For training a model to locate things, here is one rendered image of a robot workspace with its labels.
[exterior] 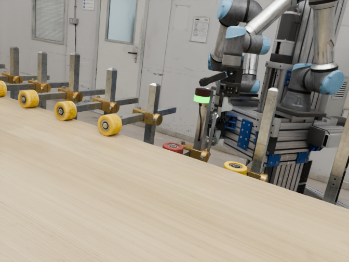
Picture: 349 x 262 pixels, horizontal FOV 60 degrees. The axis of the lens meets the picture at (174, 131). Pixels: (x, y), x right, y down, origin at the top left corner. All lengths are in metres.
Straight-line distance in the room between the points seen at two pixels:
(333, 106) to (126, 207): 1.65
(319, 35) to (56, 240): 1.30
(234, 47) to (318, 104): 0.98
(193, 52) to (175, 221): 3.59
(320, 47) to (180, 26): 2.97
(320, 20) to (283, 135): 0.55
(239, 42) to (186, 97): 3.04
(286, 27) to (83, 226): 1.56
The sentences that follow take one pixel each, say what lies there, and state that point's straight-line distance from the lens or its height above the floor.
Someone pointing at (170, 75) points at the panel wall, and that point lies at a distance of 4.35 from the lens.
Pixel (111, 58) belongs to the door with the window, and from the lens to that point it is 5.00.
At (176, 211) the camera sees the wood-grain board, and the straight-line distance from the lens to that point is 0.74.
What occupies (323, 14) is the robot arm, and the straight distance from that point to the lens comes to 1.51.
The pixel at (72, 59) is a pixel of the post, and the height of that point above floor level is 1.14.
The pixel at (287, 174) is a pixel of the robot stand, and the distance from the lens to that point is 2.10.
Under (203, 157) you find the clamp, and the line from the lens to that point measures 1.25.
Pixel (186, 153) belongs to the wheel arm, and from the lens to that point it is 1.24.
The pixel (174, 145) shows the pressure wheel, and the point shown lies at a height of 0.91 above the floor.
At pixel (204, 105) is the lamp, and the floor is 1.06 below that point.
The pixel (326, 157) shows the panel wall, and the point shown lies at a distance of 3.84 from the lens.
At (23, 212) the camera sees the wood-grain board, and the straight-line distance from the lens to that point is 0.72.
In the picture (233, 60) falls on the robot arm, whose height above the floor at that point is 1.24.
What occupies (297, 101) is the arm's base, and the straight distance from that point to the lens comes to 1.67.
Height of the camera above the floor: 1.27
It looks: 16 degrees down
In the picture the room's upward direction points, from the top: 8 degrees clockwise
